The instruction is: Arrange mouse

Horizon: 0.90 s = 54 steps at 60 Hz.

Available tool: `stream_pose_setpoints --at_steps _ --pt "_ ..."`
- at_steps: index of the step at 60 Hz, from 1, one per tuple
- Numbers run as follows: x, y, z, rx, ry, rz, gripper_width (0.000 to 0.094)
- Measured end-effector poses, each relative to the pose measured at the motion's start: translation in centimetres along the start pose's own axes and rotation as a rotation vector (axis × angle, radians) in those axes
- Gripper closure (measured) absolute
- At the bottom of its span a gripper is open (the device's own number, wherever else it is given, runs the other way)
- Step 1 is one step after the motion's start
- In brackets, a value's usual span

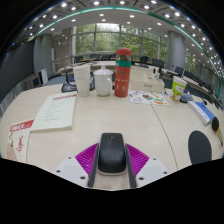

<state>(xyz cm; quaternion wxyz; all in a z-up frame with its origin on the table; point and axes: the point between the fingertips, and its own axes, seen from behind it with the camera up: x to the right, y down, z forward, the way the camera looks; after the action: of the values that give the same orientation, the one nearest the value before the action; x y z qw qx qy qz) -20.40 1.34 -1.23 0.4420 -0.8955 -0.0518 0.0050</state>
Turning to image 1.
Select grey desk microphone console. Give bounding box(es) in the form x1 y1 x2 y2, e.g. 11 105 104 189
179 84 194 104

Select dark grey computer mouse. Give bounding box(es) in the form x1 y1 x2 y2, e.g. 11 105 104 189
97 132 128 176

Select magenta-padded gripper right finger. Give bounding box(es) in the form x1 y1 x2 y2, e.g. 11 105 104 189
125 143 170 189

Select black mouse pad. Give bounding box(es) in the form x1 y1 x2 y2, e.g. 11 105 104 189
187 130 213 166

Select red bottle with green band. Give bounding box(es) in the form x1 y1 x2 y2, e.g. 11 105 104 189
114 47 133 98

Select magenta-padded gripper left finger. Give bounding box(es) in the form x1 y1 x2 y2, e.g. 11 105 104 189
54 142 100 188

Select colourful sticker sheet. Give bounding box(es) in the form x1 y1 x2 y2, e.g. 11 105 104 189
127 89 171 108

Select white lidded mug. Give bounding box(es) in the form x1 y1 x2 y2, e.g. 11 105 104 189
92 68 115 97

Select white booklet with red header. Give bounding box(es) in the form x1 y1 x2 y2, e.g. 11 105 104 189
29 92 78 133

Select long curved conference desk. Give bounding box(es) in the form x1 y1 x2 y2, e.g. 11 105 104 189
56 59 221 101

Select dark office chairs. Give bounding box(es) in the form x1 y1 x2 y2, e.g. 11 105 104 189
73 53 214 94

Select ceiling lights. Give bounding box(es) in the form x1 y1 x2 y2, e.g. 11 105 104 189
9 0 224 78

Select green printed paper cup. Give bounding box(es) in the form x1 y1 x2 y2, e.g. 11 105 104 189
170 75 188 103

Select white cardboard box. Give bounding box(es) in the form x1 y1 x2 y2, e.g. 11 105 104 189
129 68 166 94

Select black handheld microphone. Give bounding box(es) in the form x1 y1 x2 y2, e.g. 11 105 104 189
211 116 224 148

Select red and white leaflet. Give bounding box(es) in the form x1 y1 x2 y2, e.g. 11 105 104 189
6 118 35 164

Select white paper cup stack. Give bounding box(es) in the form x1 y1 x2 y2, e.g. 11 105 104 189
72 63 92 98

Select black desk microphone console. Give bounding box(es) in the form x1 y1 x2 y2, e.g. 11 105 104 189
61 68 96 94

